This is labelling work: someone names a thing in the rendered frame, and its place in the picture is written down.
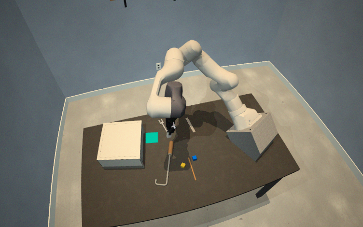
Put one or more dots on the metal hook with wooden handle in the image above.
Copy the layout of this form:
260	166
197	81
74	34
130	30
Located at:
170	149

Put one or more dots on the teal flat square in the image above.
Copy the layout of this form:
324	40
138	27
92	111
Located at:
152	137

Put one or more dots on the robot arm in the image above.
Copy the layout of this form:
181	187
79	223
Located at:
173	105

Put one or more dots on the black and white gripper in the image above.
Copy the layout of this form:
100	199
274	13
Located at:
170	124

